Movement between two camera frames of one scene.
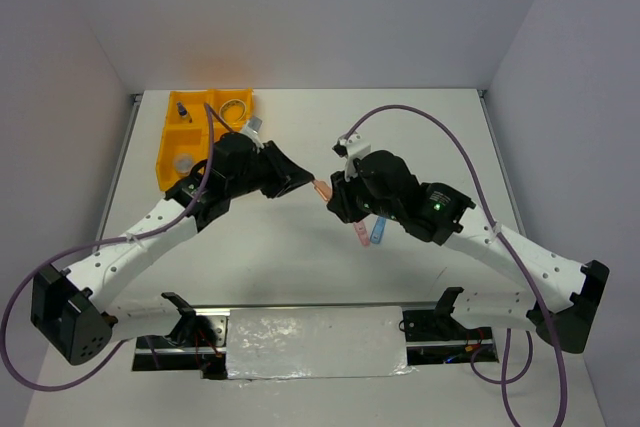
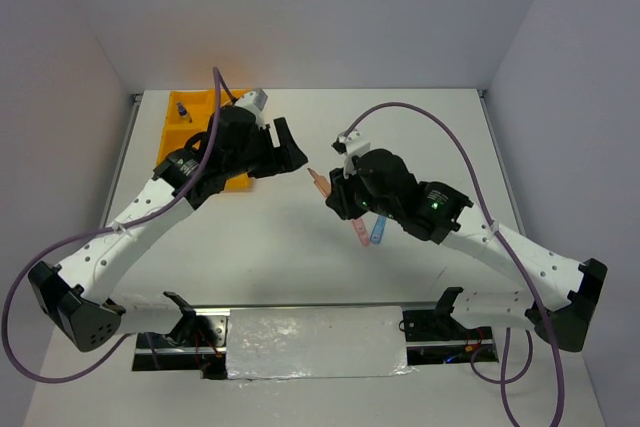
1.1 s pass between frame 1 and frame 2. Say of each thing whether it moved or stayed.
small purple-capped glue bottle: stayed
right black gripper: stayed
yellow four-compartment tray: stayed
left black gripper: moved
